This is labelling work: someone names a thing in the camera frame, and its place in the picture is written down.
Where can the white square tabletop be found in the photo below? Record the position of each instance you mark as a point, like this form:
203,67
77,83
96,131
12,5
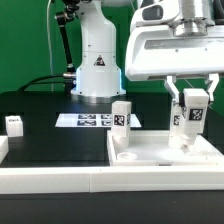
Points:
150,148

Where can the white U-shaped obstacle wall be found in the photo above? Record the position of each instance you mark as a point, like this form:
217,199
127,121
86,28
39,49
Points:
110,179

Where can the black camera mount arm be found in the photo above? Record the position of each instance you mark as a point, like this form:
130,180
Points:
62,18

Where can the AprilTag base sheet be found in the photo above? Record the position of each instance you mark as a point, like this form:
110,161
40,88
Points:
90,120

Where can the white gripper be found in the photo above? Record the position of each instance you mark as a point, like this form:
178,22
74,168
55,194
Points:
175,39

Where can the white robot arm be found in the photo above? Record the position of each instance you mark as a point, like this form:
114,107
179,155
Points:
98,75

